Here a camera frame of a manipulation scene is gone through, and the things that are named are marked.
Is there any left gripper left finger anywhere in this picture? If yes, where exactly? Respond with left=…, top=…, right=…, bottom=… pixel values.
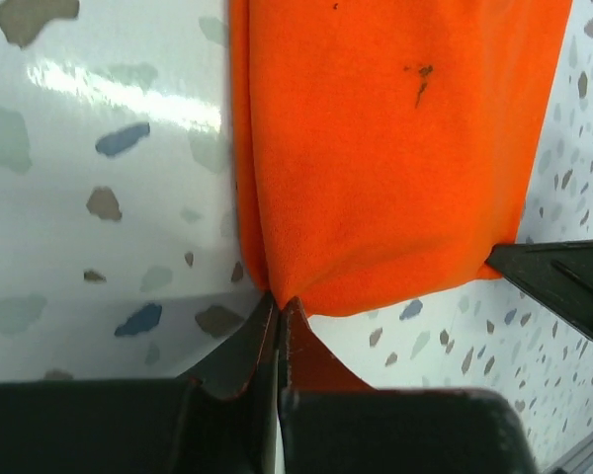
left=0, top=295, right=279, bottom=473

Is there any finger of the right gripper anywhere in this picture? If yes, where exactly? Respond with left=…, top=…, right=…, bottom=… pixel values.
left=486, top=240, right=593, bottom=342

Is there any aluminium frame rail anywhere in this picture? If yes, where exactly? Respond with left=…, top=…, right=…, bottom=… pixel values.
left=542, top=430, right=593, bottom=474

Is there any orange t shirt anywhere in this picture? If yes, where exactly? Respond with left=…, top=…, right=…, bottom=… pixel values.
left=229, top=0, right=571, bottom=316

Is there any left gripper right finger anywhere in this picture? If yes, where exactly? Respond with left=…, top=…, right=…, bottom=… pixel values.
left=279, top=298, right=537, bottom=473

